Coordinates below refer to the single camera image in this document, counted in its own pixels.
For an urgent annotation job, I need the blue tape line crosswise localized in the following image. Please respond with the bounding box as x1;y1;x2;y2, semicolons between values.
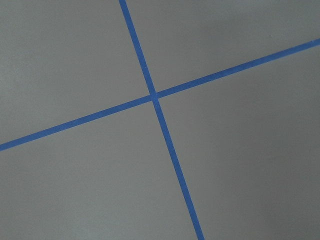
0;39;320;151

